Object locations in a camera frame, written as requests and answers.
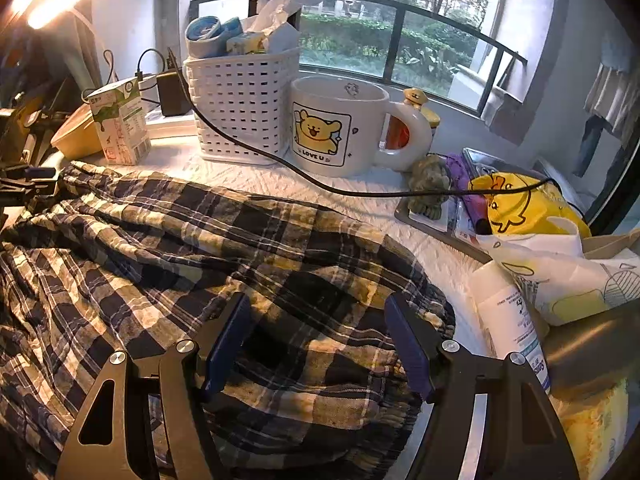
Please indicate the black power adapter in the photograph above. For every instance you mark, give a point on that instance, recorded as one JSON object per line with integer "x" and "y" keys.
{"x": 173, "y": 102}

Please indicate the steel thermos cup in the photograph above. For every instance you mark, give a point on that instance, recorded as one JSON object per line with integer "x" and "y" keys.
{"x": 593, "y": 354}

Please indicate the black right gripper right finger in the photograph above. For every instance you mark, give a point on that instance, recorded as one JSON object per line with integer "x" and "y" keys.
{"x": 490, "y": 418}

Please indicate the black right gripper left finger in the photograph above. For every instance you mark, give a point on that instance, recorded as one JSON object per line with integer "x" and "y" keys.
{"x": 112, "y": 435}

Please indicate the black balcony railing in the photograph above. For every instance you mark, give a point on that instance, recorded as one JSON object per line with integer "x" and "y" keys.
{"x": 400, "y": 45}

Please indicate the white lotion tube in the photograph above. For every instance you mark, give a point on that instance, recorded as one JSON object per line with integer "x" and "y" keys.
{"x": 505, "y": 315}

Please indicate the yellow tissue pack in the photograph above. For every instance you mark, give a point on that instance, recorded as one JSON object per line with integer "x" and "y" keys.
{"x": 595, "y": 428}

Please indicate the small green figurine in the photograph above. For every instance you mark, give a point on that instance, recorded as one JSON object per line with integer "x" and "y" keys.
{"x": 428, "y": 174}

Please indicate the plaid checked pants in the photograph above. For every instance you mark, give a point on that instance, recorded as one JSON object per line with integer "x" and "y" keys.
{"x": 139, "y": 261}

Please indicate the white plastic basket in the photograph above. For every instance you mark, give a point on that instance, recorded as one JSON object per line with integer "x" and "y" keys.
{"x": 245, "y": 104}

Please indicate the green white milk carton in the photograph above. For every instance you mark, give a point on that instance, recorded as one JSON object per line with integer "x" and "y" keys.
{"x": 118, "y": 113}

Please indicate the tan round bowl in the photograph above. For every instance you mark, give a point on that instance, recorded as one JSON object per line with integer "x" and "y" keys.
{"x": 77, "y": 137}

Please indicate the yellow cartoon bag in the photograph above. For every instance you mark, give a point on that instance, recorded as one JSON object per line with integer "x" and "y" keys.
{"x": 526, "y": 212}

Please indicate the white bear mug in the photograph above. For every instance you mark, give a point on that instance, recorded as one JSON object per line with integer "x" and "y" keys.
{"x": 338, "y": 124}

